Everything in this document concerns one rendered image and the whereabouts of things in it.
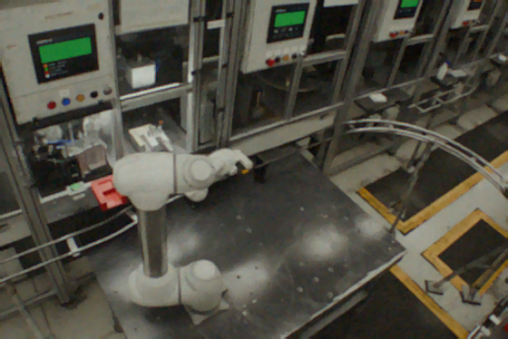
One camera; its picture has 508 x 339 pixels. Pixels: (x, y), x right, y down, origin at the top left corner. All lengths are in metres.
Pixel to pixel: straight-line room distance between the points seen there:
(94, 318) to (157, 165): 1.61
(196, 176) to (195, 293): 0.62
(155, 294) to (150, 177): 0.59
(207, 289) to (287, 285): 0.48
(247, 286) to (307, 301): 0.30
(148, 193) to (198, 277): 0.51
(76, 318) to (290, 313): 1.38
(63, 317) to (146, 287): 1.17
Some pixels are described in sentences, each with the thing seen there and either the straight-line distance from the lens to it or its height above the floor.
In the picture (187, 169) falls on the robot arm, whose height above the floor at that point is 1.52.
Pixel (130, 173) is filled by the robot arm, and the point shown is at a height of 1.50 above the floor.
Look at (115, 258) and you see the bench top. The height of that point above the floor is 0.68.
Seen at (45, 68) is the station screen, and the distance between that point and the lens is 1.63.
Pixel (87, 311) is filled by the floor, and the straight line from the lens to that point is 2.70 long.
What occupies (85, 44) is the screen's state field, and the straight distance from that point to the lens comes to 1.63.
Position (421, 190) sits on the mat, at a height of 0.01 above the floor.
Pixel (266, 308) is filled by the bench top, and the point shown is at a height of 0.68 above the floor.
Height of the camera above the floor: 2.32
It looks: 41 degrees down
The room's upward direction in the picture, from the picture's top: 10 degrees clockwise
